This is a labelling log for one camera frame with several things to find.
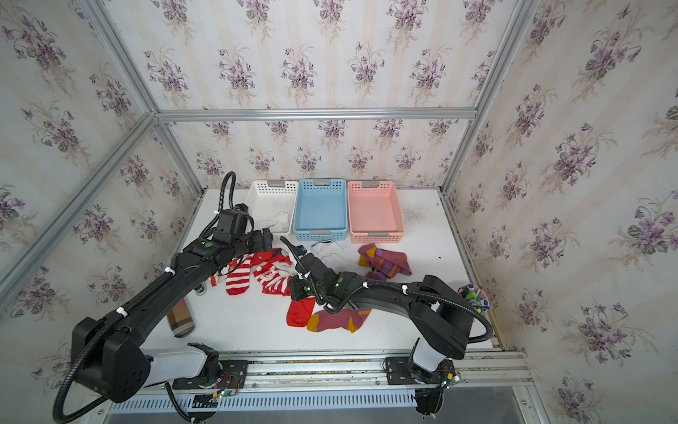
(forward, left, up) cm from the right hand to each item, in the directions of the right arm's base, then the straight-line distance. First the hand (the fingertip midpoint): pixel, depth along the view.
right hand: (292, 285), depth 80 cm
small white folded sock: (+18, -10, -9) cm, 22 cm away
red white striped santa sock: (+6, +8, -8) cm, 13 cm away
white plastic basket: (+42, +17, -11) cm, 47 cm away
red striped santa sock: (+5, +20, -6) cm, 22 cm away
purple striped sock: (+8, -27, -9) cm, 30 cm away
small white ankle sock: (+32, +10, -7) cm, 35 cm away
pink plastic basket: (+38, -29, -11) cm, 49 cm away
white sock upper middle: (+14, -19, -9) cm, 25 cm away
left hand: (+13, +11, +7) cm, 18 cm away
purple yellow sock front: (-7, -18, -9) cm, 21 cm away
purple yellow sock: (+12, -32, -8) cm, 35 cm away
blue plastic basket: (+38, -5, -10) cm, 40 cm away
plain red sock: (-5, -2, -10) cm, 11 cm away
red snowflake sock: (+14, +11, -8) cm, 20 cm away
